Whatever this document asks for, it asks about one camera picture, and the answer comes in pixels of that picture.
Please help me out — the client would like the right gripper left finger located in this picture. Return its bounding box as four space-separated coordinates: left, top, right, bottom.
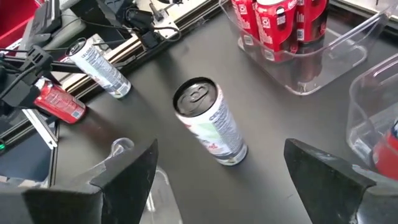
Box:
0 139 159 224

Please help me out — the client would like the silver metal bracket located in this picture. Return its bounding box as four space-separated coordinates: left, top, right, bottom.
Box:
21 108 59 151

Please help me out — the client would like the red storage cabinet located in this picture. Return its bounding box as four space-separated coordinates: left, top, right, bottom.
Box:
0 0 40 49

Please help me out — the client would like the white Celsius energy can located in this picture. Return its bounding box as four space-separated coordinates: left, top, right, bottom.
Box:
172 77 249 166
65 37 132 99

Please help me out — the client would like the red Coca-Cola can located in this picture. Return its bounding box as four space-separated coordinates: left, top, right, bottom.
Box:
231 0 261 47
33 77 87 124
254 0 299 63
295 0 330 44

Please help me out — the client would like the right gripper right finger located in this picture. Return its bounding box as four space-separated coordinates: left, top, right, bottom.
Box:
284 138 398 224

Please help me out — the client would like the orange Fanta can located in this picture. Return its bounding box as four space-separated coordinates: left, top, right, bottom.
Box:
370 119 398 182

